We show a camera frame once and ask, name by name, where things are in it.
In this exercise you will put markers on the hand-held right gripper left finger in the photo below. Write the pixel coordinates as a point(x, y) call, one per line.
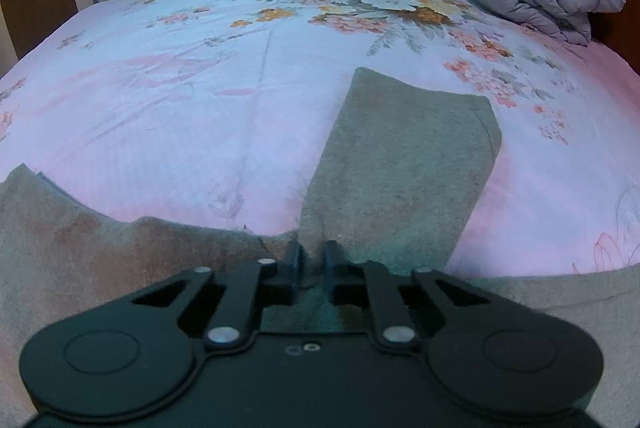
point(295, 267)

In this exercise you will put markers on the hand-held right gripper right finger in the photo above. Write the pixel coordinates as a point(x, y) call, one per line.
point(331, 267)

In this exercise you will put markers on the grey pants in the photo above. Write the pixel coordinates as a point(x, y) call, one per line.
point(400, 167)

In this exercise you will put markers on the bed with floral pink sheet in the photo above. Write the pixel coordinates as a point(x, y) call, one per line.
point(200, 107)

